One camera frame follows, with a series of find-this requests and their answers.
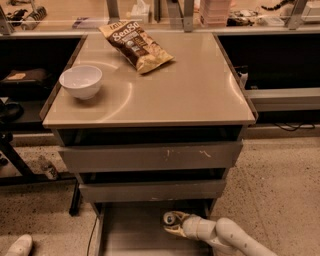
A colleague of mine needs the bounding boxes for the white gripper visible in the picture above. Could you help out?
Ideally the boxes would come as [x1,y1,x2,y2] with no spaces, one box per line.
[164,211,216,241]

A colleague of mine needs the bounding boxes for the silver redbull can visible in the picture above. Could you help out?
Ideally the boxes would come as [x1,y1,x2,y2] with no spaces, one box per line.
[163,211,181,230]

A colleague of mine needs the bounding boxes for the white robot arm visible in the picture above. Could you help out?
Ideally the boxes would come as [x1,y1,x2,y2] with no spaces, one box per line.
[163,211,278,256]

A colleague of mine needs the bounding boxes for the open bottom grey drawer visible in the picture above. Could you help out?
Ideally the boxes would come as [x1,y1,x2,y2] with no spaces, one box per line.
[94,200,214,256]

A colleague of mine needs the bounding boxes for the middle grey drawer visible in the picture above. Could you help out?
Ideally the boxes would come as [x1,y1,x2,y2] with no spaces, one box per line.
[79,180,226,203]

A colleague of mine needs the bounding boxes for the top grey drawer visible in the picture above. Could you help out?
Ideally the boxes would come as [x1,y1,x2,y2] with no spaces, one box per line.
[59,141,242,173]

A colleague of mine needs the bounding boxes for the grey drawer cabinet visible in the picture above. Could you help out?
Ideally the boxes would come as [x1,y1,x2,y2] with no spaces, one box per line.
[39,31,259,256]

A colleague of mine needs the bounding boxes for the white shoe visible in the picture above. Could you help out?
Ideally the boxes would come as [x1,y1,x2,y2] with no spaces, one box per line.
[5,234,33,256]

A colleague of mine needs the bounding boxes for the white ceramic bowl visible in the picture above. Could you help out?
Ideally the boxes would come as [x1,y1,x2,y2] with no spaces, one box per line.
[59,65,102,100]

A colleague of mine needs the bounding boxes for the brown sea salt chips bag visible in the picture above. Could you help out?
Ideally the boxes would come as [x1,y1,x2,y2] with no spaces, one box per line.
[99,21,173,74]

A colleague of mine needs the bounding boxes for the pink stacked trays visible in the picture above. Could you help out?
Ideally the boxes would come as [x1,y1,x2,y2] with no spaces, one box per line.
[199,0,231,27]

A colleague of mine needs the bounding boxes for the white tissue box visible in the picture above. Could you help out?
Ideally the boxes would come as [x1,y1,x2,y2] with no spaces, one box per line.
[130,0,150,23]

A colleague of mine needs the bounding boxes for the black floor cable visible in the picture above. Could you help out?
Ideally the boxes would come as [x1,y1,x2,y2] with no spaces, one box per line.
[86,215,99,256]

